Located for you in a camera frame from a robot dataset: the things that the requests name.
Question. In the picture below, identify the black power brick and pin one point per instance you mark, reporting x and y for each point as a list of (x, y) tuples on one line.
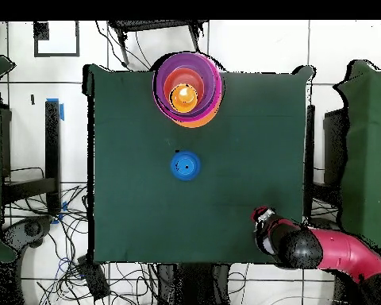
[(93, 279)]

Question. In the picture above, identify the small red-orange plastic bowl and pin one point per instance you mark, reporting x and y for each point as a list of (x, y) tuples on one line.
[(184, 76)]

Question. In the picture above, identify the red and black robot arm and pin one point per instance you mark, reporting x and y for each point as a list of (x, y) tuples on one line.
[(336, 251)]

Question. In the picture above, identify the large orange plastic bowl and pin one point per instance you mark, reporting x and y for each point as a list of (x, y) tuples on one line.
[(203, 124)]

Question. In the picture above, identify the orange plastic cup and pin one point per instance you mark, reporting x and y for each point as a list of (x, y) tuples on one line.
[(184, 100)]

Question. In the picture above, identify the dark green tablecloth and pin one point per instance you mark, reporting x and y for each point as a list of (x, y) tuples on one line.
[(130, 206)]

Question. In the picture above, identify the blue plastic bowl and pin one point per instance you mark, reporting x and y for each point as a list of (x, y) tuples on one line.
[(185, 166)]

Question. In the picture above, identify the black stool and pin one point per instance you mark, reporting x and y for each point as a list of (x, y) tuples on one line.
[(155, 24)]

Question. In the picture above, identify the purple plastic bowl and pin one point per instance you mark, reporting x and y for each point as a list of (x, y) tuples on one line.
[(209, 66), (168, 111)]

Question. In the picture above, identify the large pink plastic bowl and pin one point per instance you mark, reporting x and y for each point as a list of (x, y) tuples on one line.
[(218, 74)]

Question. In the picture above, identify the black floor frame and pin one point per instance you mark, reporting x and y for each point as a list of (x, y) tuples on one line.
[(41, 31)]

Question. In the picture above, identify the black metal stand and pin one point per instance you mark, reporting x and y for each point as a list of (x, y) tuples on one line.
[(52, 143)]

